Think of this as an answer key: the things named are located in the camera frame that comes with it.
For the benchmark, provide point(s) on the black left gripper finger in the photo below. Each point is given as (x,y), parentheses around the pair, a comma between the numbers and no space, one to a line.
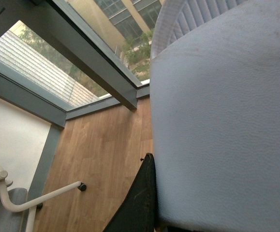
(137,212)

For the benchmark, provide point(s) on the light blue slipper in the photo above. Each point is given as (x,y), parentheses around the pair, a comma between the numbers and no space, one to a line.
(215,111)

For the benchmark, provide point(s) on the white office chair base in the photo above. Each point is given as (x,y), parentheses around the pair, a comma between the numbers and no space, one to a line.
(14,204)

